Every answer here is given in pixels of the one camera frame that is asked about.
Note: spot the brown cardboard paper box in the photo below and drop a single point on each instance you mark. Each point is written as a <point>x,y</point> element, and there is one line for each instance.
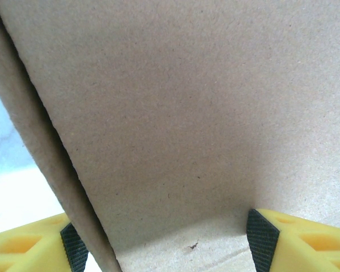
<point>170,113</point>

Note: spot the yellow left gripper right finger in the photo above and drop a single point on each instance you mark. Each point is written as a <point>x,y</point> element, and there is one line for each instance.
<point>294,243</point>

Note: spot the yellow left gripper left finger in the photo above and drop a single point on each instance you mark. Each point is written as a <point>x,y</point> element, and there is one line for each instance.
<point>45,243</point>

